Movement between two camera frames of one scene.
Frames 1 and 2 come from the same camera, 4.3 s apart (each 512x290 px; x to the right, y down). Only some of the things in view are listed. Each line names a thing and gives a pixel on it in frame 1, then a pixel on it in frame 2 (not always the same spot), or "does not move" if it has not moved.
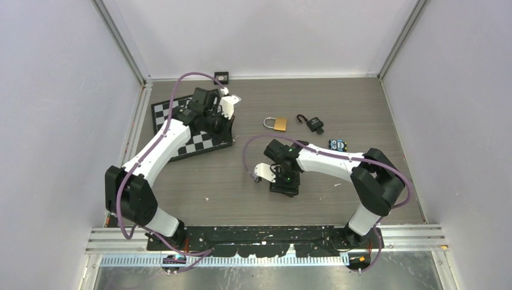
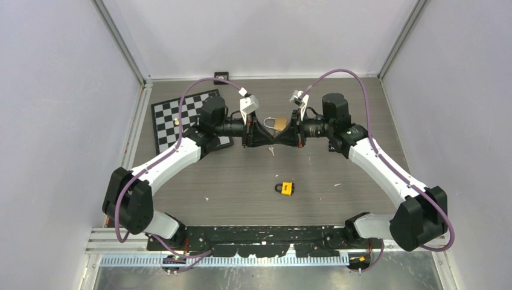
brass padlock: [280, 123] does not move
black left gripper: [226, 133] -> [253, 134]
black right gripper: [291, 188] -> [293, 136]
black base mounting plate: [271, 240] does not move
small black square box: [222, 77] does not move
